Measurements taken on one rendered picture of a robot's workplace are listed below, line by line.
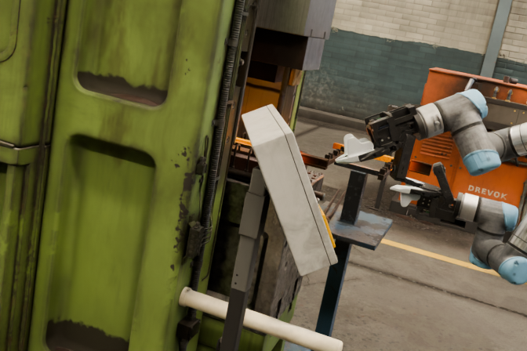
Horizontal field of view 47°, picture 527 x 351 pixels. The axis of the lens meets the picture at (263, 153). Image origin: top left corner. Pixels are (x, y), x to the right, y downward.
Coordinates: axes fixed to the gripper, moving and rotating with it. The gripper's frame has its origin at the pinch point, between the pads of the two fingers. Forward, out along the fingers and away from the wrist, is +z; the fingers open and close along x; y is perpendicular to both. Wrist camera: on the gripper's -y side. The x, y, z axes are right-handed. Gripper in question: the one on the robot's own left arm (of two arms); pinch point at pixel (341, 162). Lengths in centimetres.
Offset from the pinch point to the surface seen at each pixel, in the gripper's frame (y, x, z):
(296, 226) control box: -0.3, 27.0, 15.8
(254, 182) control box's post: 6.0, 10.7, 20.5
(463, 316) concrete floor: -161, -161, -59
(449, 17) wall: -86, -726, -309
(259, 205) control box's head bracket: 1.0, 11.9, 21.2
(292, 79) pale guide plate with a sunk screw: 11, -74, -3
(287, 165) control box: 11.7, 27.0, 13.4
